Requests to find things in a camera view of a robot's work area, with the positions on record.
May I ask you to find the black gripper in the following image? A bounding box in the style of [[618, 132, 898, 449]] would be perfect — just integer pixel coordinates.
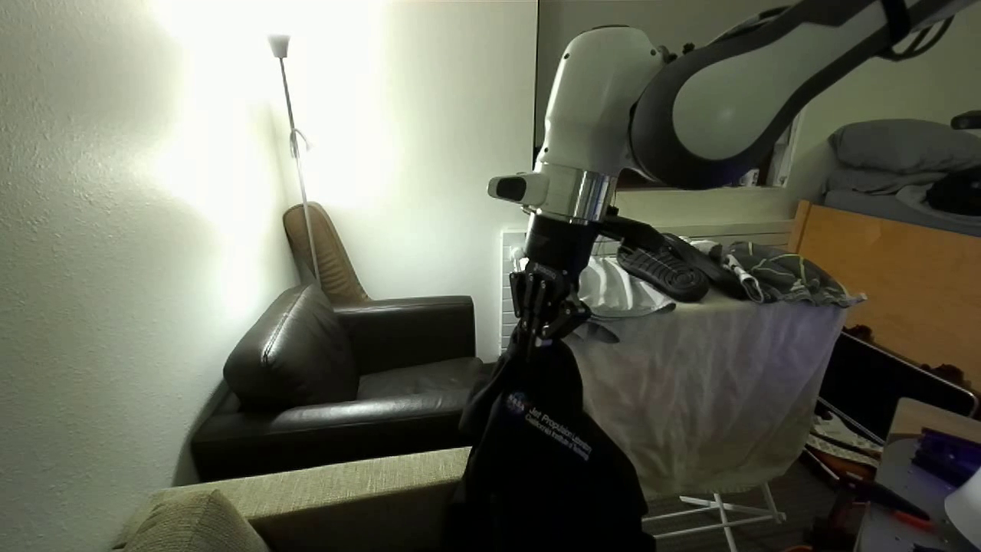
[[507, 216, 604, 347]]

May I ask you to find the black shirt with logo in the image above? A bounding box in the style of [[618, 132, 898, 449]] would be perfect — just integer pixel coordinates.
[[444, 321, 658, 552]]

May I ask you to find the olive green sofa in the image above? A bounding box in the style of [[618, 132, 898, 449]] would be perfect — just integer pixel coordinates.
[[112, 446, 474, 552]]

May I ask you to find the black ribbed garment with label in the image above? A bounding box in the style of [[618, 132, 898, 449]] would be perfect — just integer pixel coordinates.
[[612, 230, 748, 303]]

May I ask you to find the black leather armchair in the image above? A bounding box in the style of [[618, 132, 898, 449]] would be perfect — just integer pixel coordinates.
[[187, 286, 507, 483]]

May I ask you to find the brown cushion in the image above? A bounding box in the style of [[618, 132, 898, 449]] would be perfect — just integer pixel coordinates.
[[282, 198, 375, 308]]

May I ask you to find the grey garment with green stitching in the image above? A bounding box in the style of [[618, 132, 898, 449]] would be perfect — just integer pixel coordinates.
[[714, 238, 855, 310]]

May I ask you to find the white drying rack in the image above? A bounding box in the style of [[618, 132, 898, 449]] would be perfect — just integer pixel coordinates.
[[638, 483, 792, 552]]

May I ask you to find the black leather cushion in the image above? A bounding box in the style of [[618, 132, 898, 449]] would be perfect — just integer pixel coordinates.
[[223, 286, 361, 414]]

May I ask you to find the white floor lamp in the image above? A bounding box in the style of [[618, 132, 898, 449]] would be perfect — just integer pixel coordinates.
[[266, 35, 321, 286]]

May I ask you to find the grey window blind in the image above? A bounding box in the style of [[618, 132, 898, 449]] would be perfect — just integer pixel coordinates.
[[533, 0, 792, 157]]

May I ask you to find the pile of papers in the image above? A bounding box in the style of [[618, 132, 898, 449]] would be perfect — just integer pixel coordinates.
[[803, 402, 890, 489]]

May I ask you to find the grey mattress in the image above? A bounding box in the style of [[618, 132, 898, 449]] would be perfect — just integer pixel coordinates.
[[815, 165, 981, 238]]

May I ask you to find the black laptop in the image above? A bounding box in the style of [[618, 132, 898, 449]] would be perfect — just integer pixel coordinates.
[[815, 329, 981, 446]]

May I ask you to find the grey pillow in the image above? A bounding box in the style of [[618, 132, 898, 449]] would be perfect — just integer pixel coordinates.
[[825, 117, 981, 179]]

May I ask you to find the black item on bed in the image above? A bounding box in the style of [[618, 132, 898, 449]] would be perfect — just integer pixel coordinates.
[[923, 165, 981, 218]]

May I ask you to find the purple object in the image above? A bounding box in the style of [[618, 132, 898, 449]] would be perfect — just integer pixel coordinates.
[[911, 425, 981, 492]]

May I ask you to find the white lampshade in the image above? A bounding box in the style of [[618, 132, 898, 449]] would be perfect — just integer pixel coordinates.
[[940, 470, 981, 552]]

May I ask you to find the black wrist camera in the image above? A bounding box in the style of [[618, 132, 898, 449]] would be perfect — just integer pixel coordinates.
[[595, 208, 661, 251]]

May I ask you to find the wooden bed frame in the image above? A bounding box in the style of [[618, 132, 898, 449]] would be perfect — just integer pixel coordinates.
[[788, 196, 981, 391]]

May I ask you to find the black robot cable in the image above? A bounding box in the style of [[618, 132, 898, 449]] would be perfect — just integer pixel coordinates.
[[875, 0, 960, 60]]

